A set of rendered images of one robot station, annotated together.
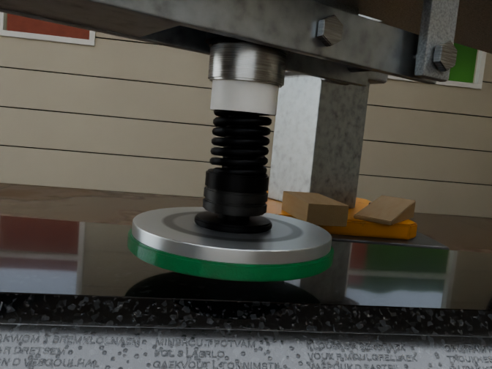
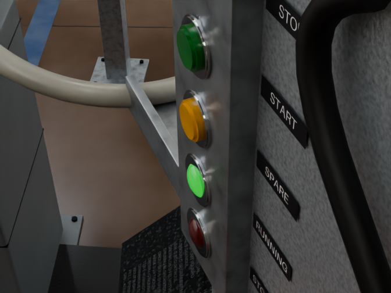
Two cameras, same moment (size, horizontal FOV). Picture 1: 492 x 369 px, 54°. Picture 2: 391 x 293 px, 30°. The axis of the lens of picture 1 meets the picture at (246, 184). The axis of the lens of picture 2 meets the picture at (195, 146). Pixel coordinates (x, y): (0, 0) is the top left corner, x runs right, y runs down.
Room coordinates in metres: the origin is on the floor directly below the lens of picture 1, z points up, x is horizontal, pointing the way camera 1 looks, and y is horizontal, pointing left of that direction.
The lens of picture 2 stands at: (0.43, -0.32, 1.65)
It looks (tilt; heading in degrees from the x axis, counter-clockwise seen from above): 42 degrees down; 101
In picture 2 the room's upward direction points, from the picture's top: 1 degrees counter-clockwise
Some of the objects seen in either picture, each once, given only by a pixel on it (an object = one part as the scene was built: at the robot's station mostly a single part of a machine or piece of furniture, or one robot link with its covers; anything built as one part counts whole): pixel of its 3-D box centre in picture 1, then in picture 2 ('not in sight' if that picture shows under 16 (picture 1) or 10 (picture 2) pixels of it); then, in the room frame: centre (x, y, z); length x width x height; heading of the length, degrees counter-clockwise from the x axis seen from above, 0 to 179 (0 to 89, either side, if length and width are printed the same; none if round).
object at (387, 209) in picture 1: (386, 209); not in sight; (1.28, -0.38, 0.80); 0.20 x 0.10 x 0.05; 146
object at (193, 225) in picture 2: not in sight; (199, 232); (0.37, 0.00, 1.27); 0.02 x 0.01 x 0.02; 124
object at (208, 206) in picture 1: (234, 205); not in sight; (0.51, 0.01, 0.90); 0.07 x 0.07 x 0.01
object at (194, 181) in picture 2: not in sight; (199, 179); (0.37, 0.00, 1.32); 0.02 x 0.01 x 0.02; 124
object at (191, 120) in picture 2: not in sight; (194, 119); (0.36, 0.00, 1.37); 0.03 x 0.01 x 0.03; 124
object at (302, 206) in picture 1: (312, 207); not in sight; (1.18, -0.17, 0.81); 0.20 x 0.10 x 0.05; 13
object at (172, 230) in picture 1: (232, 230); not in sight; (0.51, 0.01, 0.87); 0.21 x 0.21 x 0.01
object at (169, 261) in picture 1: (232, 233); not in sight; (0.51, 0.01, 0.87); 0.22 x 0.22 x 0.04
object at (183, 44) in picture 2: not in sight; (193, 47); (0.36, 0.00, 1.42); 0.03 x 0.01 x 0.03; 124
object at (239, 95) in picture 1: (244, 96); not in sight; (0.51, 0.01, 1.02); 0.07 x 0.07 x 0.04
